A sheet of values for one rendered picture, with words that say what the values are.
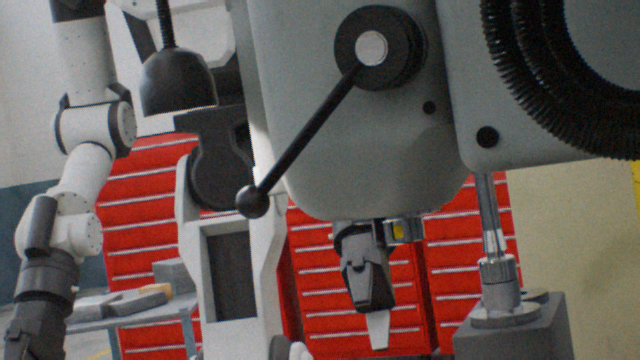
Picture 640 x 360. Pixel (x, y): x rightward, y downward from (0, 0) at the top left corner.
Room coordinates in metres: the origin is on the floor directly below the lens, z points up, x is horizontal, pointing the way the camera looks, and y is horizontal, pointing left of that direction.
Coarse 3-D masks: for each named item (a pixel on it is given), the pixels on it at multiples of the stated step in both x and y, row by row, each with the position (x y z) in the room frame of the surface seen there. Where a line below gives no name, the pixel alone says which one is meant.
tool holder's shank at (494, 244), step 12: (480, 180) 1.40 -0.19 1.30; (492, 180) 1.40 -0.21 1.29; (480, 192) 1.40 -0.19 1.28; (492, 192) 1.40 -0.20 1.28; (480, 204) 1.40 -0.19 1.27; (492, 204) 1.40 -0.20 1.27; (480, 216) 1.41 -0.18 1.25; (492, 216) 1.40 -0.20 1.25; (492, 228) 1.40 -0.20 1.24; (492, 240) 1.40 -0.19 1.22; (504, 240) 1.40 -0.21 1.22; (492, 252) 1.40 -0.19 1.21; (504, 252) 1.41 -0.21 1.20
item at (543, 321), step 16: (528, 288) 1.53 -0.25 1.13; (544, 288) 1.51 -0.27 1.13; (480, 304) 1.54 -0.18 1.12; (528, 304) 1.42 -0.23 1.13; (544, 304) 1.47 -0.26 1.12; (560, 304) 1.48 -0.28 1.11; (464, 320) 1.45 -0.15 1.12; (480, 320) 1.38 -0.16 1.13; (496, 320) 1.37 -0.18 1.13; (512, 320) 1.37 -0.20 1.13; (528, 320) 1.37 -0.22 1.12; (544, 320) 1.37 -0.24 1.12; (560, 320) 1.45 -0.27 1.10; (464, 336) 1.37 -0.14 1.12; (480, 336) 1.36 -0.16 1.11; (496, 336) 1.35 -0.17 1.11; (512, 336) 1.35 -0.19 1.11; (528, 336) 1.34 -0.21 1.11; (544, 336) 1.34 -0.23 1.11; (560, 336) 1.42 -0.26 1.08; (464, 352) 1.37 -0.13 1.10; (480, 352) 1.36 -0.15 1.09; (496, 352) 1.36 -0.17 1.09; (512, 352) 1.35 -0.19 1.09; (528, 352) 1.34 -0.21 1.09; (544, 352) 1.34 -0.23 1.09; (560, 352) 1.40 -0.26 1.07
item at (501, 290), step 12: (516, 264) 1.40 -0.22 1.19; (480, 276) 1.41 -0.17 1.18; (492, 276) 1.39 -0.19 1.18; (504, 276) 1.39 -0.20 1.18; (516, 276) 1.40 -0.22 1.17; (492, 288) 1.39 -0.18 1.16; (504, 288) 1.39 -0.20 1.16; (516, 288) 1.39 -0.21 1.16; (492, 300) 1.39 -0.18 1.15; (504, 300) 1.39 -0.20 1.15; (516, 300) 1.39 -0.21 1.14; (492, 312) 1.40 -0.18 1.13; (504, 312) 1.39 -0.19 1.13
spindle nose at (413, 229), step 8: (384, 224) 1.04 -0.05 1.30; (392, 224) 1.04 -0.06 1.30; (400, 224) 1.04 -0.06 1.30; (408, 224) 1.04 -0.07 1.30; (416, 224) 1.05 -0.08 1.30; (392, 232) 1.04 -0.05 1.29; (408, 232) 1.04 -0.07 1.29; (416, 232) 1.04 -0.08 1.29; (424, 232) 1.06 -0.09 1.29; (376, 240) 1.06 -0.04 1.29; (392, 240) 1.04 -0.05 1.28; (400, 240) 1.04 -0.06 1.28; (408, 240) 1.04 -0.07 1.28; (416, 240) 1.04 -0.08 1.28
